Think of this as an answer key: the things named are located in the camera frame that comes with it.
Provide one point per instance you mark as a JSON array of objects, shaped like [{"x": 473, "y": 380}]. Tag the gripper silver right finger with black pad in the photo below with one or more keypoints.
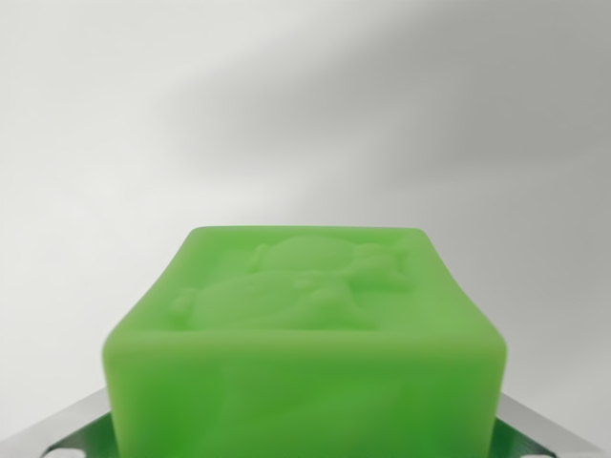
[{"x": 549, "y": 429}]

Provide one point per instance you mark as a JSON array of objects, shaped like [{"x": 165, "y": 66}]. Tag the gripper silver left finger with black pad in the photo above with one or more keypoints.
[{"x": 57, "y": 429}]

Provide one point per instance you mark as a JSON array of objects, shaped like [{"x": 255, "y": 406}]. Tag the green cube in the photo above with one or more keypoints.
[{"x": 305, "y": 381}]

